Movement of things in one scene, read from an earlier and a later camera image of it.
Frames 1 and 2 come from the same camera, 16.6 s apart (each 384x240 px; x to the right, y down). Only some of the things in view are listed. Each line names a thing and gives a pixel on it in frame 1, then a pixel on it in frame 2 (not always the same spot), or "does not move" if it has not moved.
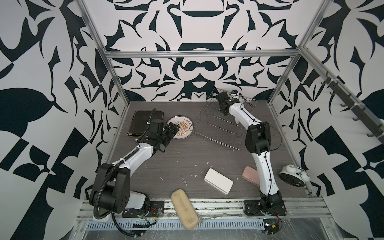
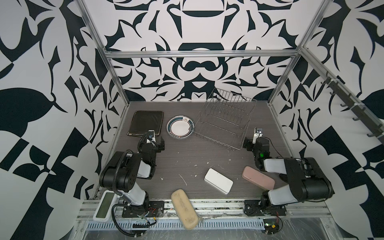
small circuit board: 271,226 does not move
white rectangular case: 218,181 does not move
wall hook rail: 363,116 does not move
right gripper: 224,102 -> 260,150
